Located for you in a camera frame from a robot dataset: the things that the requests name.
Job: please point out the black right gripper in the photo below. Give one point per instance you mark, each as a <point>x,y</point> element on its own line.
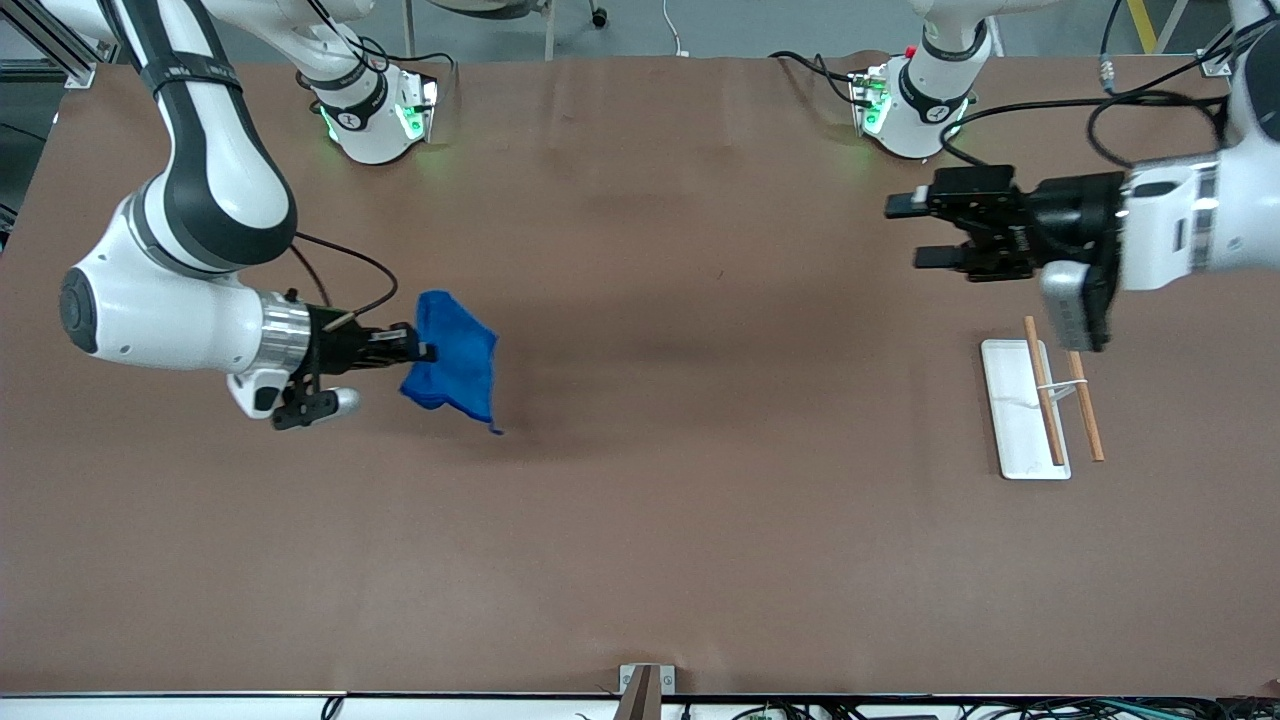
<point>338,345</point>

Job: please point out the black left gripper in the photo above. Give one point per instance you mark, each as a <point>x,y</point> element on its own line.
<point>1072,220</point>

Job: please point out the blue microfibre towel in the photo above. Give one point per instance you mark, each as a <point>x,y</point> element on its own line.
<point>455,360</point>

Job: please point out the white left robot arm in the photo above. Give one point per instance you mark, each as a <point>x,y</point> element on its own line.
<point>1215,215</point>

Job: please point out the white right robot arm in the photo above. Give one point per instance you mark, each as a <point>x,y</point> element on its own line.
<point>215,190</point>

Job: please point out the white towel rack base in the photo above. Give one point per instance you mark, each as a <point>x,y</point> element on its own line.
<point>1015,420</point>

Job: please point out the wooden rack rod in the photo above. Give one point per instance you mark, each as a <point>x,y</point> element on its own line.
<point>1046,410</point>
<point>1090,420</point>

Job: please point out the stool base with caster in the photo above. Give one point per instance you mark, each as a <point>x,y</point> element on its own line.
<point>548,25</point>

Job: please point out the white rack bracket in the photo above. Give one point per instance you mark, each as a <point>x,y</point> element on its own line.
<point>1066,387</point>

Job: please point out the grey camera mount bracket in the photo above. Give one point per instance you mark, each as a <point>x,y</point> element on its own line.
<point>645,690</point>

